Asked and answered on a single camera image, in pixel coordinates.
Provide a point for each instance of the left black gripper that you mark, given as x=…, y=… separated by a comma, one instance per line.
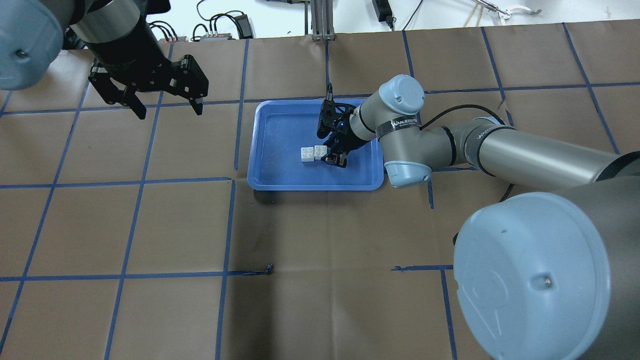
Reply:
x=131, y=56

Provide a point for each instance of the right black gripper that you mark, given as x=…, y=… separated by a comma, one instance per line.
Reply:
x=346, y=143

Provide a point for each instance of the white block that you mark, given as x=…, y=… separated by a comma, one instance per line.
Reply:
x=319, y=151
x=307, y=154

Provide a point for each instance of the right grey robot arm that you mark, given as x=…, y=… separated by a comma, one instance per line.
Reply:
x=552, y=274

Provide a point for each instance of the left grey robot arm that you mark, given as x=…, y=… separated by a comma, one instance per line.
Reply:
x=32, y=32

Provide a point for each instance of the blue plastic tray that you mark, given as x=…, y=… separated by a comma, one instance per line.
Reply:
x=282, y=128

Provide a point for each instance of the black power adapter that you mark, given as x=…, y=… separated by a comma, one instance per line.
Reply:
x=384, y=13

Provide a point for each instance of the aluminium frame post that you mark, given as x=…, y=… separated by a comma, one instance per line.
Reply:
x=322, y=20

